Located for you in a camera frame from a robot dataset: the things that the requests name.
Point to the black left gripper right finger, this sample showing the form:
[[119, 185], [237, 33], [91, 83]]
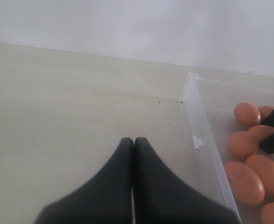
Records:
[[160, 197]]

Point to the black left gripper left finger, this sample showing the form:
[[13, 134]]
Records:
[[104, 199]]

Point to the brown egg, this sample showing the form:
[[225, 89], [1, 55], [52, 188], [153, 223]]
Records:
[[267, 214], [247, 114], [246, 186], [265, 110], [242, 144], [264, 168], [261, 132]]

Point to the clear plastic container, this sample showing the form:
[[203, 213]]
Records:
[[207, 107]]

